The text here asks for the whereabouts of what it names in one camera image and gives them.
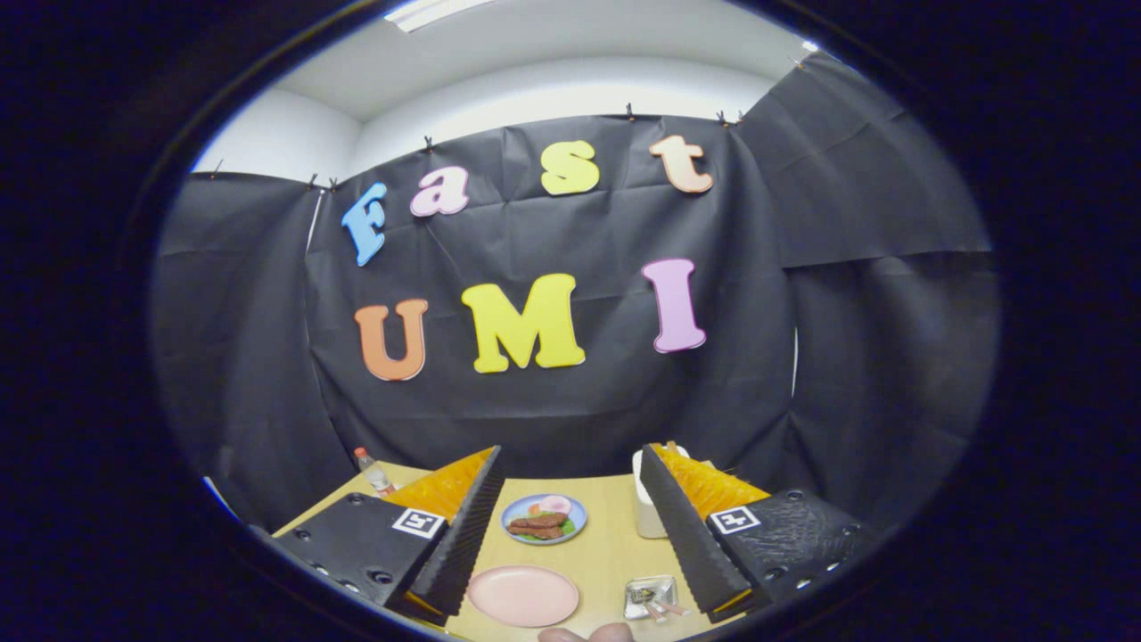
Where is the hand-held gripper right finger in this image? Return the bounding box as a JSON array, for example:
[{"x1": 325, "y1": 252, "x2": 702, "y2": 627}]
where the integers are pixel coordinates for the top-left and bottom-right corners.
[{"x1": 638, "y1": 443, "x2": 879, "y2": 625}]

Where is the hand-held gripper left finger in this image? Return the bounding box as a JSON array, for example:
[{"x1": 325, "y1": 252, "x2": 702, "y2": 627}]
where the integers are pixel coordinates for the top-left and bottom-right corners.
[{"x1": 272, "y1": 445, "x2": 505, "y2": 627}]

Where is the clear glass container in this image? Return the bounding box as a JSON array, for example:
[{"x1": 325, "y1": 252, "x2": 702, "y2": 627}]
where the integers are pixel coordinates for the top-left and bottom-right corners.
[{"x1": 623, "y1": 574, "x2": 680, "y2": 621}]

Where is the white toaster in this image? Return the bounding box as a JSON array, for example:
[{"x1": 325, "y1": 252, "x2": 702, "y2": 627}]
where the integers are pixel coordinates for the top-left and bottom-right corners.
[{"x1": 632, "y1": 443, "x2": 692, "y2": 540}]

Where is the pink plate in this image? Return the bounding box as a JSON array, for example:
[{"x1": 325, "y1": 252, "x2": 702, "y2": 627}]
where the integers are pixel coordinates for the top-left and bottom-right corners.
[{"x1": 466, "y1": 564, "x2": 581, "y2": 629}]

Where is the blue plate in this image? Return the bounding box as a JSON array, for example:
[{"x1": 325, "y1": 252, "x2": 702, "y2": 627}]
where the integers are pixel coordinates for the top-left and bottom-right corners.
[{"x1": 500, "y1": 493, "x2": 589, "y2": 547}]

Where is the clear water bottle red label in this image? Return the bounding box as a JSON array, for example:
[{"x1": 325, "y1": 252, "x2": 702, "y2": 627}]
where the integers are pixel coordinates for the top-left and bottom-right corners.
[{"x1": 354, "y1": 447, "x2": 398, "y2": 498}]

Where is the ceiling light panel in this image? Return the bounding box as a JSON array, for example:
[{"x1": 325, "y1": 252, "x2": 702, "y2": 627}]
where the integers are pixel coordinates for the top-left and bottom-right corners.
[{"x1": 385, "y1": 0, "x2": 497, "y2": 34}]

